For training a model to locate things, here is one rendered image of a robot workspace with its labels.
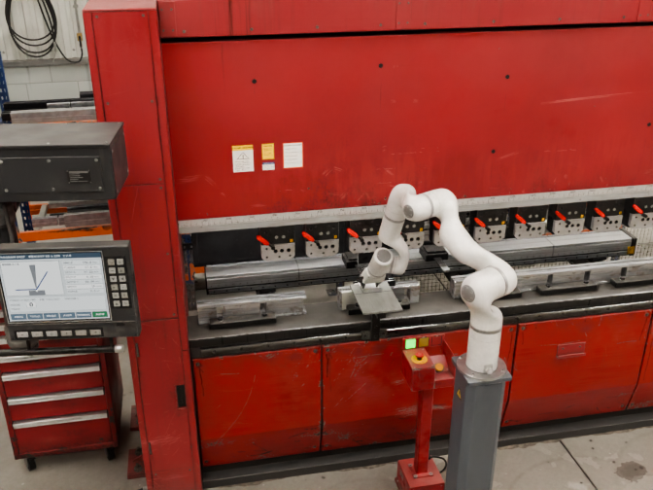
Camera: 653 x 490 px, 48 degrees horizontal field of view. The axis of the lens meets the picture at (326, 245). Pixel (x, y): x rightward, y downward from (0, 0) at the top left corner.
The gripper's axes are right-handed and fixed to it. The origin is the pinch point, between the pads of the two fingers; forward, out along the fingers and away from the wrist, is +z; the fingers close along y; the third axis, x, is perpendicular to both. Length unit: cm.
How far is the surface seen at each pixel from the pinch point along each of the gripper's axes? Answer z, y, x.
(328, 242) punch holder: -15.5, 19.2, -15.5
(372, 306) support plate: -9.1, 3.1, 14.5
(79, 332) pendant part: -57, 121, 29
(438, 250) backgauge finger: 15.2, -42.0, -20.1
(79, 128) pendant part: -96, 113, -28
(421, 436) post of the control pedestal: 31, -19, 67
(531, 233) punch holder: -12, -79, -13
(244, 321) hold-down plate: 8, 59, 9
